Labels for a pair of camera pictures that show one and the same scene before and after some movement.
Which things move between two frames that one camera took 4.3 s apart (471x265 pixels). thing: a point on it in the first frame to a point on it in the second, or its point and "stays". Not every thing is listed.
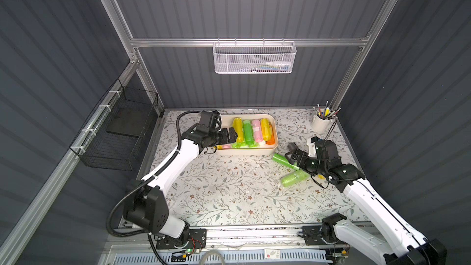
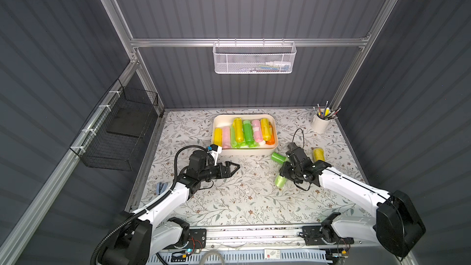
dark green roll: (248, 133) stays
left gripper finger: (232, 135) to (227, 168)
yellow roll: (237, 125) stays
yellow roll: (266, 129) stays
